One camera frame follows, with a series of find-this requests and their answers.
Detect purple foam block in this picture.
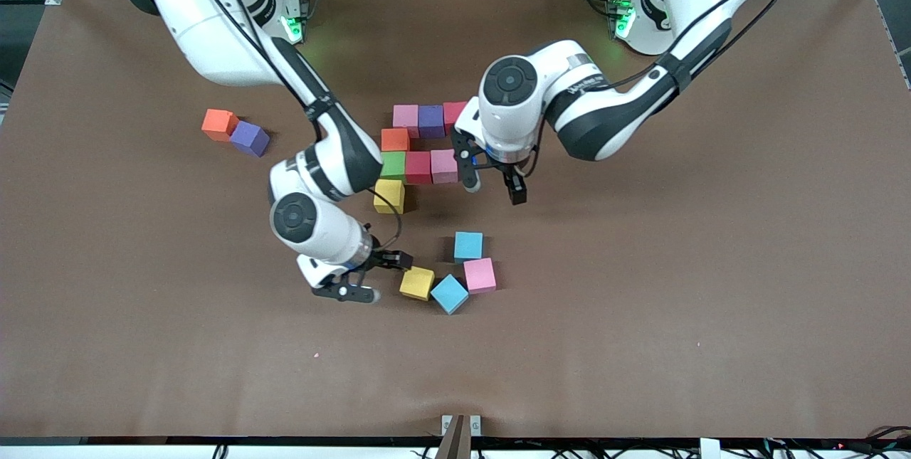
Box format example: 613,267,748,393
229,120,271,158
418,105,446,139

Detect green foam block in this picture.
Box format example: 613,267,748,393
381,152,409,184

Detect yellow foam block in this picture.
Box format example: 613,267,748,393
399,266,436,302
374,179,406,215

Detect brown wedge post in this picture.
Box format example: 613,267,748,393
436,414,467,459

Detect red foam block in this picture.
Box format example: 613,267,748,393
443,102,470,136
406,152,433,185

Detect blue foam block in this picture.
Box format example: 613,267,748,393
454,231,484,263
430,273,470,315

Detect brown paper table cover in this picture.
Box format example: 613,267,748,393
0,0,911,440

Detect pink foam block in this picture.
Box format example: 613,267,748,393
393,105,421,138
431,149,459,184
463,258,497,295

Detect small metal bracket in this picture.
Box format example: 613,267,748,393
441,414,483,437

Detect white table edge rail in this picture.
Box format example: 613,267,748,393
0,443,911,459

